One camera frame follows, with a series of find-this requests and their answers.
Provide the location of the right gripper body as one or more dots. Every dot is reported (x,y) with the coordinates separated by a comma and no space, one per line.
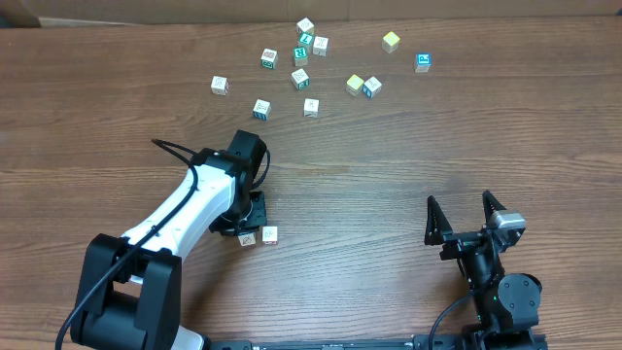
(460,245)

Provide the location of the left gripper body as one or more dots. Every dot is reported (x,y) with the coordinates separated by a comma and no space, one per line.
(251,218)

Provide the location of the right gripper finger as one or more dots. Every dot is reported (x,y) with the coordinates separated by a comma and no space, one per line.
(493,209)
(437,227)

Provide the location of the red picture wooden block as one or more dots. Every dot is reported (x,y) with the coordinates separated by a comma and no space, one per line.
(269,235)

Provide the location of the red-edged wooden block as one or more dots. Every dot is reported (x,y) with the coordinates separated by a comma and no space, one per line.
(247,239)

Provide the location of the blue-sided wooden block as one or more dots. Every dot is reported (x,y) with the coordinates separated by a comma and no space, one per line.
(371,87)

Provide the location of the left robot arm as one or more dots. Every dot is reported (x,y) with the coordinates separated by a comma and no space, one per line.
(130,289)

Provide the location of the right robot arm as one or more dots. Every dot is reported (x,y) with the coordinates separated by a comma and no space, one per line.
(506,304)

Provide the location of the blue-edged wooden block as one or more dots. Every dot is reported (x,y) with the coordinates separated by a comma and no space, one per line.
(262,109)

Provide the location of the plain A wooden block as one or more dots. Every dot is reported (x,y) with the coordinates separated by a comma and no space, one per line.
(311,108)

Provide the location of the red S wooden block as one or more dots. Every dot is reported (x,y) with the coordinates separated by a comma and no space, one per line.
(220,85)

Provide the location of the green-edged wooden block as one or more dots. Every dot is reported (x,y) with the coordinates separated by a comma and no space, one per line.
(300,79)

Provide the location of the blue P wooden block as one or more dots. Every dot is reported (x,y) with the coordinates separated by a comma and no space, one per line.
(423,62)

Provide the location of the green B wooden block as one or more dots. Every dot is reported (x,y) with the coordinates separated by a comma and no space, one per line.
(269,58)

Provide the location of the yellow top block lower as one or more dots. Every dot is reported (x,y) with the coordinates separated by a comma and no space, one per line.
(354,85)

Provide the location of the yellow block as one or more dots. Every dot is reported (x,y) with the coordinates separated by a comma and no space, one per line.
(354,85)
(390,42)

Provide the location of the green R wooden block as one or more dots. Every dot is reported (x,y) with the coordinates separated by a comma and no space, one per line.
(300,56)

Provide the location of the white X wooden block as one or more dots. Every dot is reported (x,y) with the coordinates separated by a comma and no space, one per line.
(320,46)

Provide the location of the green L wooden block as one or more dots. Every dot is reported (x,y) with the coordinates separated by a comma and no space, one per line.
(306,40)

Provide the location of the yellow top block upper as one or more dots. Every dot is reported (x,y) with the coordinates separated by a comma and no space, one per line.
(390,42)

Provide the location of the top white wooden block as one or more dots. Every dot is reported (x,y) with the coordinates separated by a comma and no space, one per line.
(305,25)

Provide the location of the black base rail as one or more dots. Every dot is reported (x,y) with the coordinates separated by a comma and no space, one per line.
(416,342)

